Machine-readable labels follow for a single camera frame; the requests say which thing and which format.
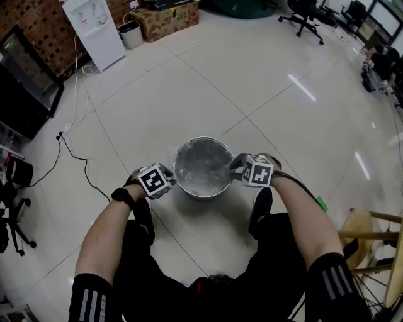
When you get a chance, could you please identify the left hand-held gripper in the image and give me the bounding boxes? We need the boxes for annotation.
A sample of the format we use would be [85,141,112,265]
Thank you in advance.
[137,162,177,200]

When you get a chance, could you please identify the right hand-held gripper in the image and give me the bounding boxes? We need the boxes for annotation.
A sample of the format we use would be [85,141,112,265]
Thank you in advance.
[229,153,275,188]

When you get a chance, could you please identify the clear plastic trash bag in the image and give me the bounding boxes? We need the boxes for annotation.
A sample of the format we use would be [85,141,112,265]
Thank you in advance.
[171,136,236,195]

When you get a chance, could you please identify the silver metal wastebasket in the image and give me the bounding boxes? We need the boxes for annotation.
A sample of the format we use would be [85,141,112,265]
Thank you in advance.
[172,136,236,202]

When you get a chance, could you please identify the person's right forearm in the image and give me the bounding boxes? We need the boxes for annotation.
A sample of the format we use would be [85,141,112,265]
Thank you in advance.
[270,170,346,275]

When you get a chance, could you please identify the person's left forearm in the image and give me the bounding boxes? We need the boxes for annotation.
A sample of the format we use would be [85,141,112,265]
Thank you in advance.
[74,182,146,287]

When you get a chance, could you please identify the dark green bag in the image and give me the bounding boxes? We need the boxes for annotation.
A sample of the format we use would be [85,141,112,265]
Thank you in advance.
[216,0,278,20]

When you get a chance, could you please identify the black wristwatch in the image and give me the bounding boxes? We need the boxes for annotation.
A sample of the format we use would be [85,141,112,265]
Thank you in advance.
[110,187,137,211]

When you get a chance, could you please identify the person's black right shoe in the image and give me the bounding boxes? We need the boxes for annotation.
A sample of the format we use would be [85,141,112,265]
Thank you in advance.
[247,186,273,240]

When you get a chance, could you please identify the person's black shoe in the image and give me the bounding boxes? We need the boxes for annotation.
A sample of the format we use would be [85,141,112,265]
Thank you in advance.
[247,186,273,240]
[133,197,156,247]

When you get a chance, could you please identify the person's black left shoe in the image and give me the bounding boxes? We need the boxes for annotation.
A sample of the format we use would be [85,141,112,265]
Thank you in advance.
[133,197,156,247]

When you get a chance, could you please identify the person's black trousers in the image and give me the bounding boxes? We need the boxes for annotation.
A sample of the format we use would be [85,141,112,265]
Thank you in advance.
[112,211,308,322]

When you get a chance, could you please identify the person's black striped shirt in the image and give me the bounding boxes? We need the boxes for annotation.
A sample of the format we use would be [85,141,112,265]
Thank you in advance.
[68,252,373,322]

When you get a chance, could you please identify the black cylindrical container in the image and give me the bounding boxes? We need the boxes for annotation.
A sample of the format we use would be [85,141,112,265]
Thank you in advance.
[6,155,34,187]

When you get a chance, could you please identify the black office chair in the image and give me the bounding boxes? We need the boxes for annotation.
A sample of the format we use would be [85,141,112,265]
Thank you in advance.
[0,179,38,257]
[321,0,370,36]
[278,0,326,46]

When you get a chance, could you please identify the small white bin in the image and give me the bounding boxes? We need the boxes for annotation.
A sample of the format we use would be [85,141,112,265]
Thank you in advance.
[117,20,145,50]

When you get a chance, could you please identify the clear plastic storage box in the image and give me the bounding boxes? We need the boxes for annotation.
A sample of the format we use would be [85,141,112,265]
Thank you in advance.
[0,121,25,166]

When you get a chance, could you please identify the white water dispenser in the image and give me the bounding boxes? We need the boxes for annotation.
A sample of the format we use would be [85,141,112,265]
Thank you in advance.
[61,0,127,73]

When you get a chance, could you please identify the black glass-front cabinet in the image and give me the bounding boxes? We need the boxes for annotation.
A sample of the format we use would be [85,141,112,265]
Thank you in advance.
[0,26,65,140]

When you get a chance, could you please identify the brown cardboard box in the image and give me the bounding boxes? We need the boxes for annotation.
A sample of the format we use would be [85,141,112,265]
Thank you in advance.
[130,2,200,43]

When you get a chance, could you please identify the wooden stool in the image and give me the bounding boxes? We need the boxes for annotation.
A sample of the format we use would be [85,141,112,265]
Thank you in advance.
[337,209,403,309]

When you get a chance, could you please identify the flat black box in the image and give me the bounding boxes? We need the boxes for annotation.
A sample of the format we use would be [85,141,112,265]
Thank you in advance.
[142,0,200,11]

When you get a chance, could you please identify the black floor cable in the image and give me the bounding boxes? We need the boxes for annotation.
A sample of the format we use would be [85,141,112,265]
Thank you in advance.
[18,133,111,203]

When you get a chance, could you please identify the white power cable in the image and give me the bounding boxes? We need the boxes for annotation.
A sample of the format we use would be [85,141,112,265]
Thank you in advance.
[64,6,139,133]

